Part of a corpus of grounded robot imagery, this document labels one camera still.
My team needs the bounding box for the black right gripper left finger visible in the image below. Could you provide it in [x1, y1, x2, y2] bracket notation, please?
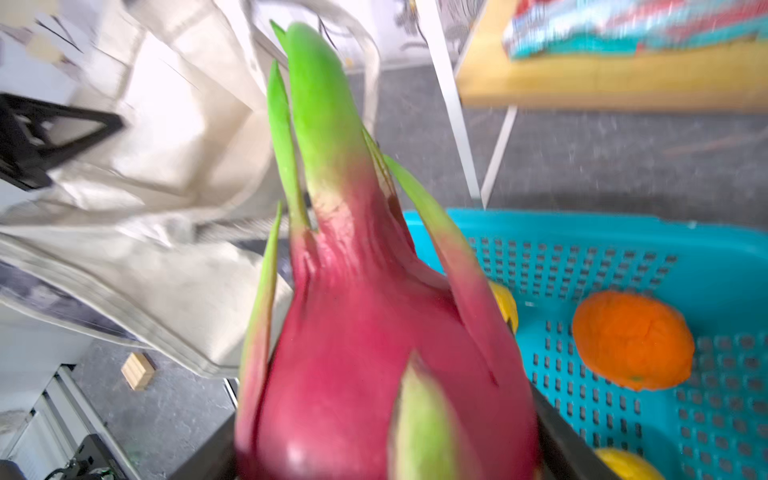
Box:
[169, 414, 238, 480]

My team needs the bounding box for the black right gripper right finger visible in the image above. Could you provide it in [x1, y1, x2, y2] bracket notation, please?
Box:
[530, 384, 619, 480]

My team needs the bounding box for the small yellow lemon top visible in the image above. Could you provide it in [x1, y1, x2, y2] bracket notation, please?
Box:
[489, 281, 519, 334]

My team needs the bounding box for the pink dragon fruit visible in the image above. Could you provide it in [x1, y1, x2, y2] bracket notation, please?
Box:
[234, 23, 541, 479]

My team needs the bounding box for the cream canvas tote bag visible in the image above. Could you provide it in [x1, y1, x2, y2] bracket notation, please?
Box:
[0, 0, 385, 380]

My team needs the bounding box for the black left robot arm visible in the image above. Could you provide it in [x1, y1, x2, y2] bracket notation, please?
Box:
[1, 93, 124, 191]

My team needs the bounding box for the small wooden block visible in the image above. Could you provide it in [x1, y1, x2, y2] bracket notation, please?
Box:
[121, 352, 156, 391]

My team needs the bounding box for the orange fruit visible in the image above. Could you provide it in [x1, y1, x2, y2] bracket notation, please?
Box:
[572, 291, 695, 391]

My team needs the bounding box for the teal plastic basket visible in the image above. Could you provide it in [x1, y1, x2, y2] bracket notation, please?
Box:
[401, 208, 768, 480]

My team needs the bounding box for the white wooden two-tier shelf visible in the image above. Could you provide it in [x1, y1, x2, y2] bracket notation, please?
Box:
[416, 1, 767, 207]

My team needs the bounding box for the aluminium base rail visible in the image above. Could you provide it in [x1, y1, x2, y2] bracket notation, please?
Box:
[1, 364, 141, 479]

